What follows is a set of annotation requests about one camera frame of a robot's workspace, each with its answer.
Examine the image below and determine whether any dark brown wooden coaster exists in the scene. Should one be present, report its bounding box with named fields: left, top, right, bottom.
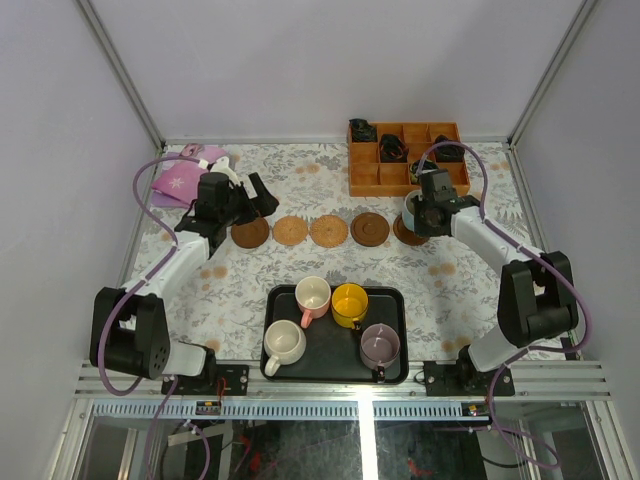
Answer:
left=350, top=212, right=390, bottom=247

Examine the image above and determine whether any cream white ceramic cup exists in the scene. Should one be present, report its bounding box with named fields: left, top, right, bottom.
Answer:
left=263, top=320, right=307, bottom=377

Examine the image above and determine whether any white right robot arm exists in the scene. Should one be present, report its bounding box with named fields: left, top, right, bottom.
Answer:
left=412, top=169, right=578, bottom=395

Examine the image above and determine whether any woven rattan coaster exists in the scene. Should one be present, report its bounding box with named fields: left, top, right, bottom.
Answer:
left=272, top=216, right=308, bottom=246
left=310, top=215, right=349, bottom=248

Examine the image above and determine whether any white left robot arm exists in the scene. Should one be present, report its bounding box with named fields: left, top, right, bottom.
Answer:
left=90, top=158, right=279, bottom=395

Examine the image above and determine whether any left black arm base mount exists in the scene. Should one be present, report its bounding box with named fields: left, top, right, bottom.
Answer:
left=173, top=364, right=250, bottom=397

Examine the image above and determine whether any light blue ceramic cup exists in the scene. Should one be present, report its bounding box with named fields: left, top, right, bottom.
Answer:
left=401, top=190, right=422, bottom=233

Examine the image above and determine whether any purple ceramic cup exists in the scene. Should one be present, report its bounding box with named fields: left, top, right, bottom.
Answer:
left=359, top=323, right=401, bottom=383

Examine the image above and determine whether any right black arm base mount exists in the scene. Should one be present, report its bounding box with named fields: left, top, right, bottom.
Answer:
left=423, top=360, right=497, bottom=397

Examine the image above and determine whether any rolled dark sock right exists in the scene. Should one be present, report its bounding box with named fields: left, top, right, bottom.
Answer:
left=434, top=144, right=465, bottom=163

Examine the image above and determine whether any aluminium front rail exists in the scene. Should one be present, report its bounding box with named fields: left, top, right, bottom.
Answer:
left=74, top=359, right=614, bottom=401

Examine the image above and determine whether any orange wooden divider box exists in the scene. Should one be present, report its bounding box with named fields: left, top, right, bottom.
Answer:
left=347, top=121, right=470, bottom=197

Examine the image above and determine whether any rolled dark sock top-left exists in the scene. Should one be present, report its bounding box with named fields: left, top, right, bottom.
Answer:
left=349, top=118, right=378, bottom=143

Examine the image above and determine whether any blue slotted cable duct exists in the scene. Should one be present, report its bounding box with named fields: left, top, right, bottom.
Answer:
left=94, top=400, right=488, bottom=422

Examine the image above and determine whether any pink ceramic cup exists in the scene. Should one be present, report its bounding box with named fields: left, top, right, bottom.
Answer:
left=294, top=276, right=332, bottom=329

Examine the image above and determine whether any black plastic tray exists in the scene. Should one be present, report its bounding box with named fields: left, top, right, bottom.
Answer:
left=264, top=284, right=409, bottom=385

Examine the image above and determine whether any rolled dark sock with orange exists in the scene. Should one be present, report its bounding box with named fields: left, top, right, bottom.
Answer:
left=379, top=133, right=408, bottom=163

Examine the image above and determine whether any yellow ceramic cup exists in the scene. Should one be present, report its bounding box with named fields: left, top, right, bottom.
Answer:
left=331, top=283, right=369, bottom=330

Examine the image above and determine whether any pink folded cloth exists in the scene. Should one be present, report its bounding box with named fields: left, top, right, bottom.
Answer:
left=151, top=143, right=227, bottom=208

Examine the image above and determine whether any rolled dark green sock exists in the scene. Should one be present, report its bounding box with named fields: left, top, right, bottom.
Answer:
left=409, top=160, right=428, bottom=185

